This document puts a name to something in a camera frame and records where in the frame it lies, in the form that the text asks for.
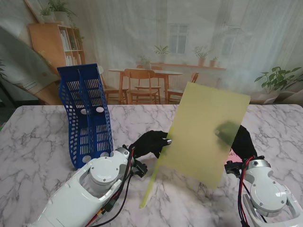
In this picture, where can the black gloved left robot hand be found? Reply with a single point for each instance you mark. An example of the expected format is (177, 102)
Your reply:
(149, 144)

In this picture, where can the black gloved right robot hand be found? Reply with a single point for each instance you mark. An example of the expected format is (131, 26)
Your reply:
(245, 144)

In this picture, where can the yellow-green translucent file folder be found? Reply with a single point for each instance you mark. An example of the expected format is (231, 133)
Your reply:
(203, 142)

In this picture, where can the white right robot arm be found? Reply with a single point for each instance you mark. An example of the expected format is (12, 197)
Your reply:
(270, 196)

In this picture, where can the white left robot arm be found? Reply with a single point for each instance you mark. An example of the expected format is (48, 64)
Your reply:
(78, 196)

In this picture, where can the blue perforated plastic file rack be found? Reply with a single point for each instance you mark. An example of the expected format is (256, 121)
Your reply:
(87, 113)

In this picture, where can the printed dining room backdrop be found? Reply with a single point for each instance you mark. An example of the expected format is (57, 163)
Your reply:
(165, 35)

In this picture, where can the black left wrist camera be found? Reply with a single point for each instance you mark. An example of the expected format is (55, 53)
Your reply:
(140, 168)

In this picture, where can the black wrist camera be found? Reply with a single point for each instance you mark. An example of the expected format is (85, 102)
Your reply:
(233, 167)
(140, 168)

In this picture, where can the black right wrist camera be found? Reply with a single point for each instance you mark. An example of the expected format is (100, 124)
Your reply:
(233, 167)

